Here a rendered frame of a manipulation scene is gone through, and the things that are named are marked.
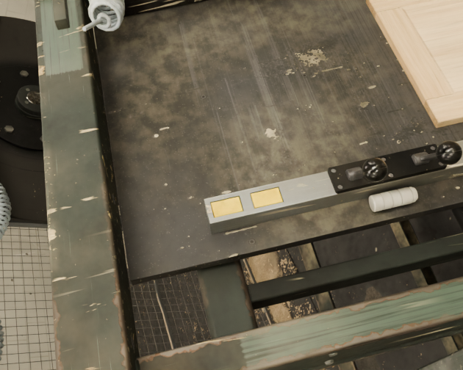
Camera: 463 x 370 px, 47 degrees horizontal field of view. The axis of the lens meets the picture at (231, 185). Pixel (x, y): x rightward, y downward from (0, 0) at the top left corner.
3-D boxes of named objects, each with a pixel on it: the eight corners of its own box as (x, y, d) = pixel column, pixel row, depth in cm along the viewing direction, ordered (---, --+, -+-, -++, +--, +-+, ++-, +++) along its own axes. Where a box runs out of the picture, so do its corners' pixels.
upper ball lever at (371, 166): (364, 183, 93) (394, 178, 80) (344, 187, 93) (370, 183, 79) (360, 161, 93) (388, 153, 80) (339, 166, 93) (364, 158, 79)
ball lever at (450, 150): (430, 167, 94) (469, 161, 81) (409, 172, 94) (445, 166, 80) (425, 147, 94) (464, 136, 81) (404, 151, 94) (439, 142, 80)
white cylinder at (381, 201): (372, 215, 93) (416, 205, 94) (375, 206, 91) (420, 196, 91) (367, 200, 95) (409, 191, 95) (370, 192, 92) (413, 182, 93)
